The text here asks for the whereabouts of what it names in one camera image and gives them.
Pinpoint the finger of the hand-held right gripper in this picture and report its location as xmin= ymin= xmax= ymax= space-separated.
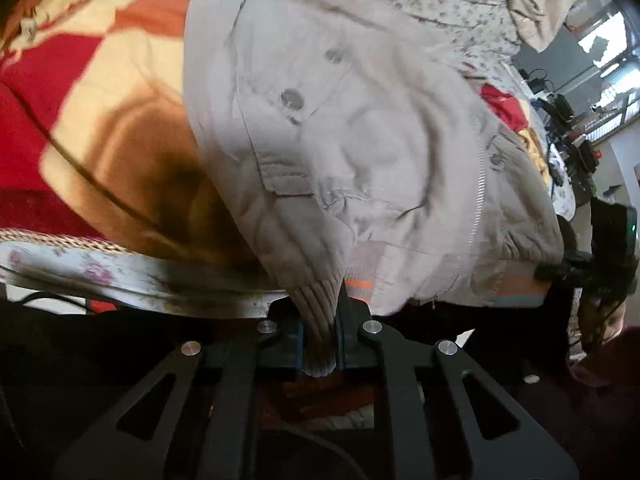
xmin=534 ymin=252 xmax=592 ymax=283

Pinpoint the beige jacket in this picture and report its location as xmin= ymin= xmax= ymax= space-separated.
xmin=182 ymin=0 xmax=566 ymax=378

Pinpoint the cluttered desk with cables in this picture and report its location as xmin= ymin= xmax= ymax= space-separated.
xmin=517 ymin=62 xmax=608 ymax=206

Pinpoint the floral bed sheet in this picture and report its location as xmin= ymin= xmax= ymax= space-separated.
xmin=0 ymin=0 xmax=576 ymax=321

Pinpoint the rose printed fleece blanket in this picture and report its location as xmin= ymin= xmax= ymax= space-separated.
xmin=0 ymin=0 xmax=551 ymax=261

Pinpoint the beige cloth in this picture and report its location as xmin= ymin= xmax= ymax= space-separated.
xmin=507 ymin=0 xmax=606 ymax=53

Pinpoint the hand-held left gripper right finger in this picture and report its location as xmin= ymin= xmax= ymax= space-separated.
xmin=335 ymin=290 xmax=581 ymax=480

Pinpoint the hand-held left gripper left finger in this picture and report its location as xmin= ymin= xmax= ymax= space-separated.
xmin=52 ymin=320 xmax=306 ymax=480

